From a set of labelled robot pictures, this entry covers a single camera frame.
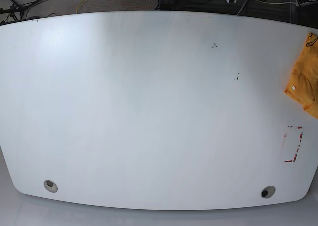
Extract yellow Smile T-shirt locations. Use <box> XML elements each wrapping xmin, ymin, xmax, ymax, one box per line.
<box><xmin>284</xmin><ymin>33</ymin><xmax>318</xmax><ymax>118</ymax></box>

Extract left table grommet hole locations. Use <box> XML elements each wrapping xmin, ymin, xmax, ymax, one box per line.
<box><xmin>43</xmin><ymin>180</ymin><xmax>58</xmax><ymax>193</ymax></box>

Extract table grommet hole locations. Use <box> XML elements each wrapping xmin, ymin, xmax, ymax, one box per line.
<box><xmin>261</xmin><ymin>186</ymin><xmax>276</xmax><ymax>199</ymax></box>
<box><xmin>43</xmin><ymin>180</ymin><xmax>58</xmax><ymax>193</ymax></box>

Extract right table grommet hole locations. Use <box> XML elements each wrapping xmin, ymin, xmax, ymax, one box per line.
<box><xmin>261</xmin><ymin>186</ymin><xmax>276</xmax><ymax>199</ymax></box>

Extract red tape rectangle marking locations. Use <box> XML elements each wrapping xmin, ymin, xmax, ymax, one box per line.
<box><xmin>281</xmin><ymin>126</ymin><xmax>304</xmax><ymax>163</ymax></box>

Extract white power strip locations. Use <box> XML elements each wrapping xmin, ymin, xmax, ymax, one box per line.
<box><xmin>296</xmin><ymin>0</ymin><xmax>318</xmax><ymax>7</ymax></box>

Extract black tripod legs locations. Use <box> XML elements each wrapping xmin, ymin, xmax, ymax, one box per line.
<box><xmin>0</xmin><ymin>0</ymin><xmax>48</xmax><ymax>21</ymax></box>

